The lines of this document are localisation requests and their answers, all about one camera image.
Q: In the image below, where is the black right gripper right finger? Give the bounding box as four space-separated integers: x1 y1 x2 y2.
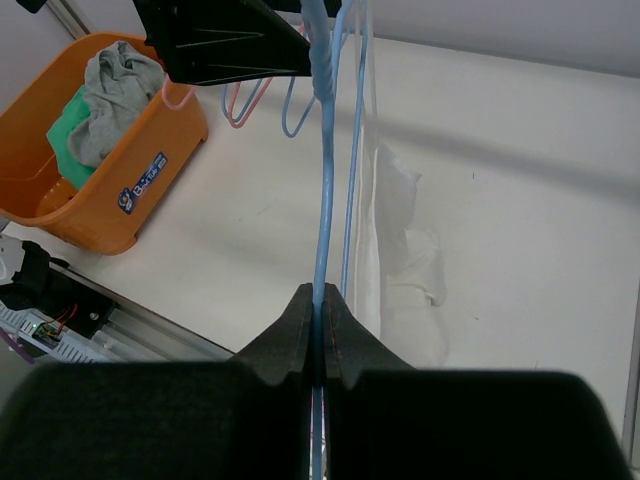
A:
323 285 631 479

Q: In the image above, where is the grey tank top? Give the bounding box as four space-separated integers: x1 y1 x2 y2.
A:
69 40 165 168

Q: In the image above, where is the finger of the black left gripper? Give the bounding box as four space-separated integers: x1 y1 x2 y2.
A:
134 0 311 85

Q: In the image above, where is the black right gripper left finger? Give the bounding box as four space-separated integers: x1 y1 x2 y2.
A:
1 284 312 479

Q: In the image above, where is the white tank top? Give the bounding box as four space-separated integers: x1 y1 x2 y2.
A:
345 1 449 368

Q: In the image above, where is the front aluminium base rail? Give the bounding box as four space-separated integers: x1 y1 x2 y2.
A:
61 269 233 362

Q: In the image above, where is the blue wire hanger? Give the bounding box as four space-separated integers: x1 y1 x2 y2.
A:
301 1 369 479
221 80 265 129
281 77 316 139

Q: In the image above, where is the orange plastic tub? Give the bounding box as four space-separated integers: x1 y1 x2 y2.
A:
1 32 209 255

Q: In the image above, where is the green tank top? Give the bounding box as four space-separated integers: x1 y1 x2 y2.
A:
46 86 95 190

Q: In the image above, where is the white slotted cable duct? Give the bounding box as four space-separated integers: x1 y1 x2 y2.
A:
1 305 109 363

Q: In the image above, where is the pink wire hanger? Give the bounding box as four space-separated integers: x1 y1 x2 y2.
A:
160 77 195 111
221 77 315 138

